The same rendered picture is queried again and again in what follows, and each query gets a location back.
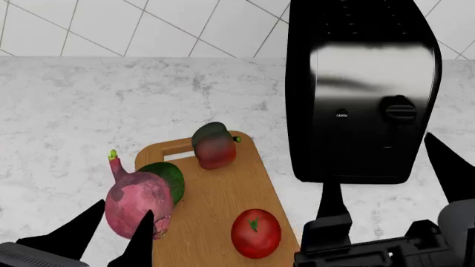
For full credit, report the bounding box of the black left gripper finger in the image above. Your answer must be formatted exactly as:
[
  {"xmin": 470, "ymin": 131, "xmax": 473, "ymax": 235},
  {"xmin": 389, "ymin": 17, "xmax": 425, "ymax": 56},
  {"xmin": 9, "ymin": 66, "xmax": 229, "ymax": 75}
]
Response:
[
  {"xmin": 16, "ymin": 199, "xmax": 106, "ymax": 261},
  {"xmin": 107, "ymin": 209, "xmax": 155, "ymax": 267}
]

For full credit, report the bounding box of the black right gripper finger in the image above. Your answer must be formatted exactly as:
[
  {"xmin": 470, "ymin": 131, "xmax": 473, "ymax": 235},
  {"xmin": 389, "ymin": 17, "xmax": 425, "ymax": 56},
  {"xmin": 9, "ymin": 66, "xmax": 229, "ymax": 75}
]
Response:
[
  {"xmin": 424, "ymin": 131, "xmax": 475, "ymax": 205},
  {"xmin": 315, "ymin": 182, "xmax": 351, "ymax": 219}
]

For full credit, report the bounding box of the green avocado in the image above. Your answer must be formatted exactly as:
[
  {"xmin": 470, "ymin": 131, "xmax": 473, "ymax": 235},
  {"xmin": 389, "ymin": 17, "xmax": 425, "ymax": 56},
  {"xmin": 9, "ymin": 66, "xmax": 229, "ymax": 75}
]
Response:
[{"xmin": 137, "ymin": 162, "xmax": 186, "ymax": 206}]

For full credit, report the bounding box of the red tomato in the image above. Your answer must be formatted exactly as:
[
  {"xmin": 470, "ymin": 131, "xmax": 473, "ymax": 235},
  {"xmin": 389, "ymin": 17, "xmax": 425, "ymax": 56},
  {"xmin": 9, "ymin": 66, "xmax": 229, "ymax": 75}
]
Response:
[{"xmin": 230, "ymin": 208, "xmax": 282, "ymax": 260}]

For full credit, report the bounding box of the wooden cutting board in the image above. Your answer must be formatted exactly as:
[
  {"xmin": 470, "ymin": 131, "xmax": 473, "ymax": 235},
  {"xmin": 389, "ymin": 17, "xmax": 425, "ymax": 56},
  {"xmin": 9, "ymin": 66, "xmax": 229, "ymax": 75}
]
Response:
[{"xmin": 134, "ymin": 130, "xmax": 301, "ymax": 267}]

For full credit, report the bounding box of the red green bell pepper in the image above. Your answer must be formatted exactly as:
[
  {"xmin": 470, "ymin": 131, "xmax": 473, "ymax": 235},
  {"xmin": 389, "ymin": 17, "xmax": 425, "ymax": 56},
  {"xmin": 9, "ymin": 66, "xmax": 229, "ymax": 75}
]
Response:
[{"xmin": 191, "ymin": 121, "xmax": 243, "ymax": 171}]

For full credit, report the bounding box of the pink beet root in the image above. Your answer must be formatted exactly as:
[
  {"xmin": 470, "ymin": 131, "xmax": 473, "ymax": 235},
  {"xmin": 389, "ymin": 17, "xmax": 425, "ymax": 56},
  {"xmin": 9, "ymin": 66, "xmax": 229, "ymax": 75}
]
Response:
[{"xmin": 105, "ymin": 149, "xmax": 174, "ymax": 240}]

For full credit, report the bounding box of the grey rounded wrist housing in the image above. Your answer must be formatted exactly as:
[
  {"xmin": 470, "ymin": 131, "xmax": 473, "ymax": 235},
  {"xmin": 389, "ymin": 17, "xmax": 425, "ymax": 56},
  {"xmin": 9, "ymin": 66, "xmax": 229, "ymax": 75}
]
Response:
[{"xmin": 437, "ymin": 198, "xmax": 475, "ymax": 251}]

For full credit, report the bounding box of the black toaster knob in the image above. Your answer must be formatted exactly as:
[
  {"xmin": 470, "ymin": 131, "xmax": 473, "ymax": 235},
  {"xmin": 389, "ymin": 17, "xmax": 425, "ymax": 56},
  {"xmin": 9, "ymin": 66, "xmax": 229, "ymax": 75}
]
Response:
[{"xmin": 384, "ymin": 94, "xmax": 417, "ymax": 121}]

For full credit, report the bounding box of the black toaster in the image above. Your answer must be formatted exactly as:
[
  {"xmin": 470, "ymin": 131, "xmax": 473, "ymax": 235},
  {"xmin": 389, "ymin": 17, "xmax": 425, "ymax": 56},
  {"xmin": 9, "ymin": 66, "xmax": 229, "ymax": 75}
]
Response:
[{"xmin": 284, "ymin": 0, "xmax": 443, "ymax": 185}]

